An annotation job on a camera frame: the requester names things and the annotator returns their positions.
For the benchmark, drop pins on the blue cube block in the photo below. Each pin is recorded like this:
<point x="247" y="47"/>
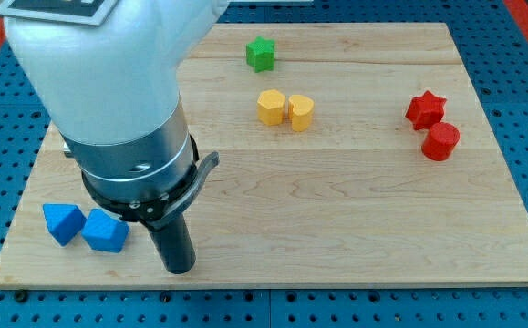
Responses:
<point x="102" y="233"/>

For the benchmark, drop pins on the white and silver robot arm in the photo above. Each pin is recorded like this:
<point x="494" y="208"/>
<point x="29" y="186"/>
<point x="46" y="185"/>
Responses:
<point x="106" y="73"/>

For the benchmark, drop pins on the yellow hexagon block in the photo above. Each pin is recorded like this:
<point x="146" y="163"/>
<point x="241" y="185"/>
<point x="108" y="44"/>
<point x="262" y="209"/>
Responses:
<point x="270" y="107"/>

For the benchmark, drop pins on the yellow heart block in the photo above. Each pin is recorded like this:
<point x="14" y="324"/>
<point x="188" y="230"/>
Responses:
<point x="300" y="112"/>

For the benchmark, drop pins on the light wooden board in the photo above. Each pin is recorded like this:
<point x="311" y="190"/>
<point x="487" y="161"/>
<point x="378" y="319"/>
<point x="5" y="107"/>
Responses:
<point x="349" y="203"/>

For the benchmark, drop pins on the green star block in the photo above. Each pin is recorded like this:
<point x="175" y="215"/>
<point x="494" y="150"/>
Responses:
<point x="260" y="54"/>

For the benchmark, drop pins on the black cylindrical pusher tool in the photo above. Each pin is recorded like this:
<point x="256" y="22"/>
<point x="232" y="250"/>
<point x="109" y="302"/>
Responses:
<point x="158" y="200"/>

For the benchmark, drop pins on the red star block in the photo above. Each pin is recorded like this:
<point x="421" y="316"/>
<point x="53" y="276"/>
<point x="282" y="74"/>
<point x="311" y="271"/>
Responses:
<point x="426" y="110"/>

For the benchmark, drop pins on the red cylinder block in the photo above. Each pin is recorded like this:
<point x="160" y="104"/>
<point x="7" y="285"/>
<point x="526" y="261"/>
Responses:
<point x="440" y="141"/>

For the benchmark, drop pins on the blue triangular prism block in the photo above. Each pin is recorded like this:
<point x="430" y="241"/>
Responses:
<point x="64" y="221"/>

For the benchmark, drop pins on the black and white marker tag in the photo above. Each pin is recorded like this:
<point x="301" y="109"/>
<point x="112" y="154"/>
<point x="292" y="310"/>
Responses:
<point x="84" y="12"/>

